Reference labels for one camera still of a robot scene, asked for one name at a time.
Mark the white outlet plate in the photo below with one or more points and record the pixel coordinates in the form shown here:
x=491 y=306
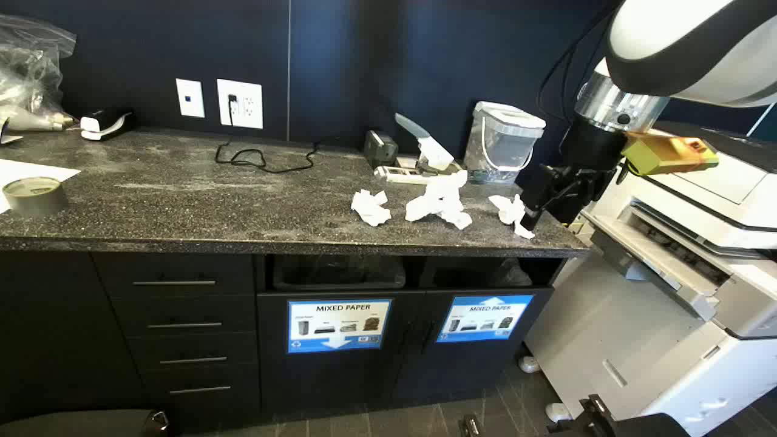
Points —
x=247 y=105

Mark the small metal floor object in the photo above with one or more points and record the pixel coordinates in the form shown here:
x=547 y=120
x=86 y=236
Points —
x=469 y=425

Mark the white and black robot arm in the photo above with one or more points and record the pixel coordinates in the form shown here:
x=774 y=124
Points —
x=688 y=39

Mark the white office printer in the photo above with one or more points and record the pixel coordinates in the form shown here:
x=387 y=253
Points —
x=647 y=323

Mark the black counter cabinet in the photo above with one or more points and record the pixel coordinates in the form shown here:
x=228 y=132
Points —
x=50 y=323

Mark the black recycling bin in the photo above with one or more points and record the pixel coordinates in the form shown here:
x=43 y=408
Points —
x=336 y=275

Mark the grey tape roll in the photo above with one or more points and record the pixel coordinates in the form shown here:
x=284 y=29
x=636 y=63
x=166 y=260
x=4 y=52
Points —
x=37 y=202

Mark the translucent plastic container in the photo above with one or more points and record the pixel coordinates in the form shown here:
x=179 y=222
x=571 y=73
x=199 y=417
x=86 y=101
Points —
x=501 y=142

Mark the large white paper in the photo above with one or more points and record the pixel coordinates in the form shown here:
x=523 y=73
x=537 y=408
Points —
x=438 y=194

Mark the blue mixed paper sign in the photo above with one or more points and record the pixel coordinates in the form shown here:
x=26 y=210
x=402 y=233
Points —
x=341 y=323
x=486 y=319

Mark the white switch plate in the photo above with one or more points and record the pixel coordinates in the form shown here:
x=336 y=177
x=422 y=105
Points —
x=191 y=109

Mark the clear plastic bag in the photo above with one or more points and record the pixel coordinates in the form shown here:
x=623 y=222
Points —
x=32 y=73

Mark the small white paper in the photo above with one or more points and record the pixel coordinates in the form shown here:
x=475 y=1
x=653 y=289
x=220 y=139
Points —
x=512 y=210
x=371 y=207

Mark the black tape dispenser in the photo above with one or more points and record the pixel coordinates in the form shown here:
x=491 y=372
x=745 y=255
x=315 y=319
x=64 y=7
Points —
x=381 y=149

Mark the small white black stapler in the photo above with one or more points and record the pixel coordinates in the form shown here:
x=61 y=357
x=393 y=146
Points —
x=101 y=126

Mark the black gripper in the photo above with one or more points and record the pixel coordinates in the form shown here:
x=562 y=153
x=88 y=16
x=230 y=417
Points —
x=559 y=191

